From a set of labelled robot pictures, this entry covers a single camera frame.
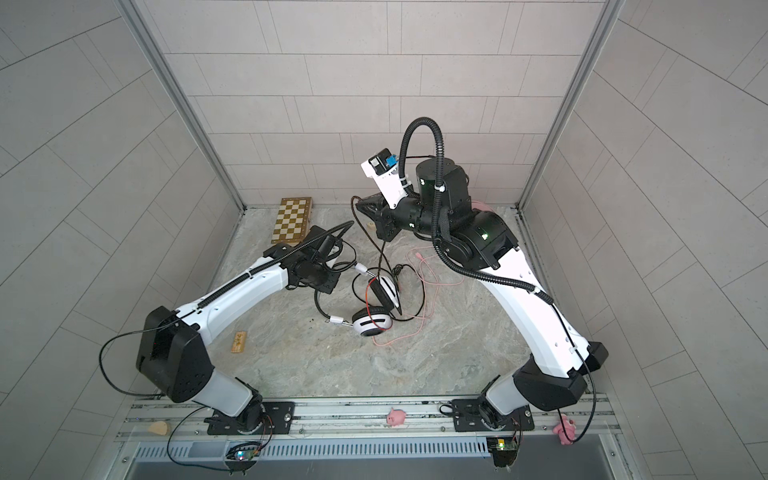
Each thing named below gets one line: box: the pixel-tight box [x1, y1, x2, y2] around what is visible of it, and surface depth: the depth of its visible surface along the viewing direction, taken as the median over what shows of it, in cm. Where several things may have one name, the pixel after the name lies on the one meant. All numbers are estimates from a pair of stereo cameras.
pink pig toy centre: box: [386, 407, 407, 427], surface depth 72 cm
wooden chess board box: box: [271, 196, 313, 247], surface depth 111 cm
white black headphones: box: [315, 263, 402, 337], surface depth 74 cm
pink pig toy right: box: [552, 414, 577, 445], surface depth 69 cm
